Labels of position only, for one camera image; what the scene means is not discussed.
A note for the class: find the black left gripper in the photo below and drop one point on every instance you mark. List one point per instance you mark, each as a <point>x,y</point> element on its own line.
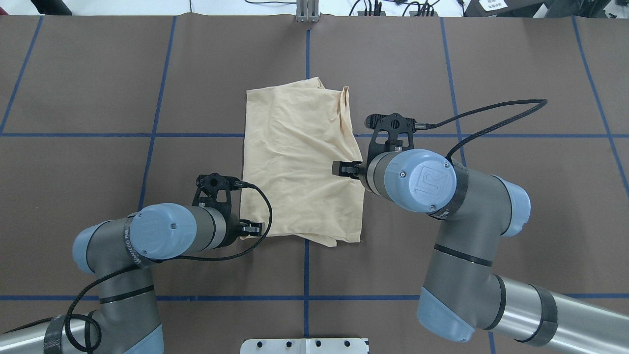
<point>233,233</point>

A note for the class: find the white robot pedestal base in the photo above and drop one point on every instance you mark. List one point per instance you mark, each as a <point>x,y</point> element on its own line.
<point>306,346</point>

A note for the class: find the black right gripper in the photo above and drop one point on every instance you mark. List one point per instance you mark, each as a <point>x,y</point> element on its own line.
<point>363,173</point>

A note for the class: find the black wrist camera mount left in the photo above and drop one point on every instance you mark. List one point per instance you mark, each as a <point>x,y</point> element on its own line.
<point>214,190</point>

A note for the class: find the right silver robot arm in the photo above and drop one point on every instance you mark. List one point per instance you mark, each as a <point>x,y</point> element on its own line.
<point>461,293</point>

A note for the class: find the beige long sleeve graphic shirt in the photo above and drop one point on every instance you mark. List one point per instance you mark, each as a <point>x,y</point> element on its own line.
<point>293,134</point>

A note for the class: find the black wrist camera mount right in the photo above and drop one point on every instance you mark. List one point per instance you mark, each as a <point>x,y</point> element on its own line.
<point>392,133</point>

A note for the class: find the aluminium frame post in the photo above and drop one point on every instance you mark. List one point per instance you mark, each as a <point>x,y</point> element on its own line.
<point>307,11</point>

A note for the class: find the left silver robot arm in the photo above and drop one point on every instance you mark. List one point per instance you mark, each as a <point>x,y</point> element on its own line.
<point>118,313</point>

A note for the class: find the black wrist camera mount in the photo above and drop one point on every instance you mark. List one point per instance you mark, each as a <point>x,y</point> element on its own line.
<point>392,133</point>
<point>214,190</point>

